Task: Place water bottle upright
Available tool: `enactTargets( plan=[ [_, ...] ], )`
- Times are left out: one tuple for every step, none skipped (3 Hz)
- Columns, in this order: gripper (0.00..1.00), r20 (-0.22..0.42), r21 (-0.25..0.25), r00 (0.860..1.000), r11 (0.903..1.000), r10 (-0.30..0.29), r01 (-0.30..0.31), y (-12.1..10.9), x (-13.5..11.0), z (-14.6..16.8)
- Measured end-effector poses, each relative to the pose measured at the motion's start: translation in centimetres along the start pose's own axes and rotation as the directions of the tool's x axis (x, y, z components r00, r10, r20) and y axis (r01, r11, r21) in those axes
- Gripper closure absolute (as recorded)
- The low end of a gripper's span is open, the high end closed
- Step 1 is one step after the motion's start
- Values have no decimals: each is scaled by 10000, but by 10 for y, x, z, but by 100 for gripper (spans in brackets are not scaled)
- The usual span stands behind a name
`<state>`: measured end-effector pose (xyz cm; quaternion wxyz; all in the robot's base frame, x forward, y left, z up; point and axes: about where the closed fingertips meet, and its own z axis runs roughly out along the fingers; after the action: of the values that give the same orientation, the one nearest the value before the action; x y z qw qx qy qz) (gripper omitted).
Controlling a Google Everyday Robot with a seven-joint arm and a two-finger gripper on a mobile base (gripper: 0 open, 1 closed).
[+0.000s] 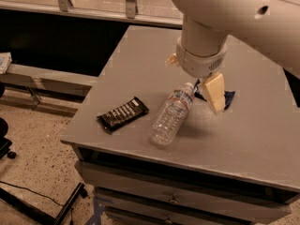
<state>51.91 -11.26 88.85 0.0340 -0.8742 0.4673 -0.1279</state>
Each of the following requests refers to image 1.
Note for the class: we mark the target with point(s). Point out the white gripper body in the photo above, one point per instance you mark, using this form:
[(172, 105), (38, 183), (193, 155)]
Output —
[(199, 64)]

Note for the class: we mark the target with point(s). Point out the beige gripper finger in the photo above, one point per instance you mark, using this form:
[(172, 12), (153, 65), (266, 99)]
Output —
[(172, 61), (213, 92)]

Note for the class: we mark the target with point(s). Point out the clear plastic water bottle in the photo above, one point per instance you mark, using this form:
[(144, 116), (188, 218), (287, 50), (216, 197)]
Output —
[(172, 115)]

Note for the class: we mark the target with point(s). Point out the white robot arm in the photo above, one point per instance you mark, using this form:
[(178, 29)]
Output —
[(271, 27)]

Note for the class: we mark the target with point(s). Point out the blue snack bar wrapper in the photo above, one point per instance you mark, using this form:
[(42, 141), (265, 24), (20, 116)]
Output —
[(229, 95)]

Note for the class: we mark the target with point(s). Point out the black snack bar wrapper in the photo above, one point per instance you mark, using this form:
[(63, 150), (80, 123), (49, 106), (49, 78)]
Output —
[(123, 115)]

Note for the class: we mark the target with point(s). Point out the grey drawer cabinet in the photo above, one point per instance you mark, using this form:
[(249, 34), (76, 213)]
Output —
[(237, 167)]

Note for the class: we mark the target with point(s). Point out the grey metal bench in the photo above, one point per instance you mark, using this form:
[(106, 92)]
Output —
[(50, 83)]

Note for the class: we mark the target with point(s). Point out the white box on bench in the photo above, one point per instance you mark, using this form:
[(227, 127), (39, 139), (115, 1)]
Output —
[(5, 61)]

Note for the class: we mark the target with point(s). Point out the black chair wheel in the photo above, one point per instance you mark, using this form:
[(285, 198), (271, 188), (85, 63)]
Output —
[(11, 154)]

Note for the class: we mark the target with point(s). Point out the metal railing frame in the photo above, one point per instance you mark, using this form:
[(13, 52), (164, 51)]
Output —
[(150, 12)]

